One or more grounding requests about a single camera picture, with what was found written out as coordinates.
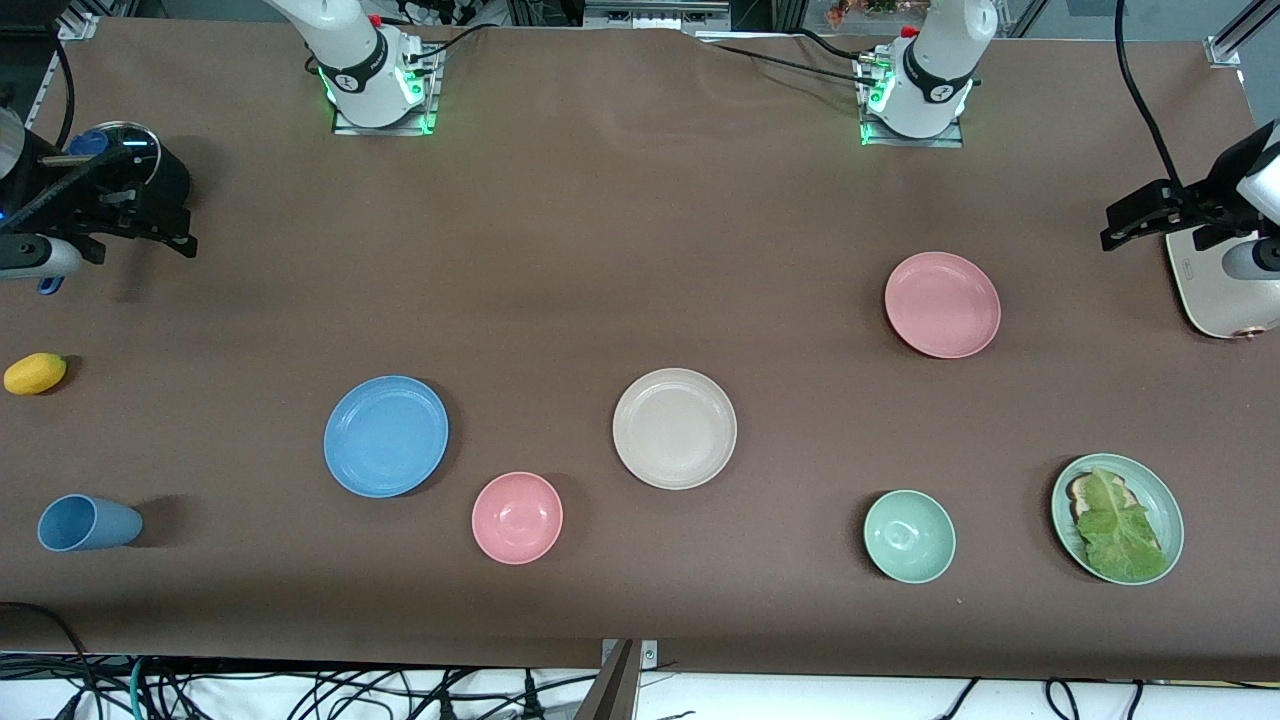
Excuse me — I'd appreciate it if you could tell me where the pink plate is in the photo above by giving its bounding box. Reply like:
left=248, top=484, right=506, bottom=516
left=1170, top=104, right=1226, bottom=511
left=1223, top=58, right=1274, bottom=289
left=884, top=251, right=1002, bottom=360

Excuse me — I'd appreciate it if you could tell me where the blue plate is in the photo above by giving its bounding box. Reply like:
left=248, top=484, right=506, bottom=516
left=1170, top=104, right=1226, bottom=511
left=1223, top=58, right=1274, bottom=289
left=323, top=375, right=451, bottom=499

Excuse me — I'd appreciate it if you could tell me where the white kitchen appliance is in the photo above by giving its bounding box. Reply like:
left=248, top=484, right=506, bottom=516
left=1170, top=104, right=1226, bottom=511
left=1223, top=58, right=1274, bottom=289
left=1165, top=228, right=1280, bottom=341

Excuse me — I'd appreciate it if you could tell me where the yellow lemon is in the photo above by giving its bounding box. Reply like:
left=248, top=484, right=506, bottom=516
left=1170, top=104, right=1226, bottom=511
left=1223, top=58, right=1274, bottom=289
left=3, top=352, right=68, bottom=396

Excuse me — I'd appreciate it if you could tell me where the bread slice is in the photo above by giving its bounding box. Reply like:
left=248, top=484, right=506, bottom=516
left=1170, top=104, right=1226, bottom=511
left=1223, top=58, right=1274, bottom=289
left=1066, top=473, right=1131, bottom=521

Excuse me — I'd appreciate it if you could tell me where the green plate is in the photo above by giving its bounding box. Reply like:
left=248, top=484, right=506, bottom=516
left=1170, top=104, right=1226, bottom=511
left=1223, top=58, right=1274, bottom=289
left=1050, top=453, right=1185, bottom=586

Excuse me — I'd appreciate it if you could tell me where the blue cup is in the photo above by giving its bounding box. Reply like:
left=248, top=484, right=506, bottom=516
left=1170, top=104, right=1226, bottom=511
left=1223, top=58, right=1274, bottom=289
left=37, top=494, right=144, bottom=553

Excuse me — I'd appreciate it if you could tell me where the green lettuce leaf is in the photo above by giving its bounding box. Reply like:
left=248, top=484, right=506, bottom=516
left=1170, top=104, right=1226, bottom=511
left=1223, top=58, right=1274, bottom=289
left=1075, top=467, right=1169, bottom=583

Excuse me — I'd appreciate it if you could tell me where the red flower decoration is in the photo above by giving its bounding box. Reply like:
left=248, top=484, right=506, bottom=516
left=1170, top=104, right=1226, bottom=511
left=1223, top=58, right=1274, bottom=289
left=825, top=0, right=931, bottom=27

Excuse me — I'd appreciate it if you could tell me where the white power strip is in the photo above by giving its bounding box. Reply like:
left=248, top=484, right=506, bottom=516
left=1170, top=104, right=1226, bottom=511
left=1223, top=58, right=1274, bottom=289
left=395, top=0, right=476, bottom=27

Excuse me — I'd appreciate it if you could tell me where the small green bowl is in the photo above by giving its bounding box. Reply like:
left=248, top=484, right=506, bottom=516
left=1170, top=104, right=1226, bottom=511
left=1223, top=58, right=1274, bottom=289
left=863, top=489, right=957, bottom=584

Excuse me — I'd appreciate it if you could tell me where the small pink bowl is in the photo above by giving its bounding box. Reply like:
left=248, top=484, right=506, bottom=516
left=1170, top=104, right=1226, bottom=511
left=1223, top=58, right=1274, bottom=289
left=471, top=471, right=564, bottom=566

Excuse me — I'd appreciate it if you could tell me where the beige plate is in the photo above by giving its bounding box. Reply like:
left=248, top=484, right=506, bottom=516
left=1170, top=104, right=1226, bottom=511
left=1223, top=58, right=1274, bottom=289
left=612, top=368, right=738, bottom=491

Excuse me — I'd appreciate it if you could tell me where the black pot with blue handle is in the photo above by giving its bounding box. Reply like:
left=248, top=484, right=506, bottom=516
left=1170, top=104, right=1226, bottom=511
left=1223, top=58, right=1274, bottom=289
left=38, top=121, right=193, bottom=297

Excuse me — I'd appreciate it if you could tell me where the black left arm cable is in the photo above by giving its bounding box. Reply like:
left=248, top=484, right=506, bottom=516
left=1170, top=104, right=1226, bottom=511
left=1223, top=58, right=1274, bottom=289
left=1114, top=0, right=1187, bottom=193

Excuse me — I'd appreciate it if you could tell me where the aluminium frame profile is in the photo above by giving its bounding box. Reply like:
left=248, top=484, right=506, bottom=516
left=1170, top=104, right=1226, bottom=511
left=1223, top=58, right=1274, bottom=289
left=24, top=10, right=101, bottom=133
left=1205, top=0, right=1280, bottom=67

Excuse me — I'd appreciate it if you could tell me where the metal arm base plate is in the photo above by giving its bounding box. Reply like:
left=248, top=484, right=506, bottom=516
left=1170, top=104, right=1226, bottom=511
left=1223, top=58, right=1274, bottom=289
left=860, top=55, right=966, bottom=149
left=332, top=45, right=439, bottom=136

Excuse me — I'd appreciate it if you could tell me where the dark metal post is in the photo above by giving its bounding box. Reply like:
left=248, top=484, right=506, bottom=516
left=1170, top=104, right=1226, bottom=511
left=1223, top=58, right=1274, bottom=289
left=575, top=640, right=641, bottom=720

